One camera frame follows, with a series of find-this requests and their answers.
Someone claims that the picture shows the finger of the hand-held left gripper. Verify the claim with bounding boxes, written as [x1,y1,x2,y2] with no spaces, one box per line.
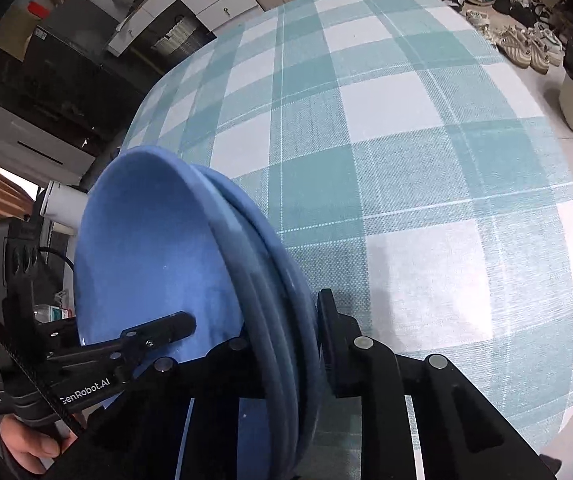
[111,311,197,367]

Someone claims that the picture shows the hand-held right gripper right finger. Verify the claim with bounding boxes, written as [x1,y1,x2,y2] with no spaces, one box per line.
[317,288,560,480]

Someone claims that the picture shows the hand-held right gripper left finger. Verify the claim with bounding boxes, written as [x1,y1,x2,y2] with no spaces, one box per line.
[79,332,268,480]

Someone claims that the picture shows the light blue bowl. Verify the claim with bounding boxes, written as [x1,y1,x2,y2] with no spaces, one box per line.
[73,145,297,480]

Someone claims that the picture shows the person's left hand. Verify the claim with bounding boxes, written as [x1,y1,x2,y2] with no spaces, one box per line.
[0,415,80,476]

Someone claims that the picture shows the clear water bottle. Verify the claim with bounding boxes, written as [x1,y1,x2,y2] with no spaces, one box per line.
[34,304,75,324]

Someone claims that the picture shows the white cylindrical appliance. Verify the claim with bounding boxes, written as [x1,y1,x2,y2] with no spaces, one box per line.
[40,180,90,235]

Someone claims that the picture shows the teal checked tablecloth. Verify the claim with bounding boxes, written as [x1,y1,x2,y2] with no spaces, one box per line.
[119,0,573,480]

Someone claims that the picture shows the black cabinet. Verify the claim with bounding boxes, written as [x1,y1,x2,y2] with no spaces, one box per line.
[0,0,132,127]

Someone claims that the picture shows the beige cardboard sheet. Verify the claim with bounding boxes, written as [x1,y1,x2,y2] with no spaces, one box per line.
[0,10,37,56]

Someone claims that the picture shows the grey white laundry basket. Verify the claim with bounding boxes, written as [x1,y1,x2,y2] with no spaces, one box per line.
[151,12,217,69]

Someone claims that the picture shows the scattered loose sneakers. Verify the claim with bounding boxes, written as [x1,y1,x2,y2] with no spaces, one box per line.
[431,0,565,76]

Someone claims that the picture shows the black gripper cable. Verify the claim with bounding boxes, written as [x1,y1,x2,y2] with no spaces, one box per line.
[0,282,90,436]

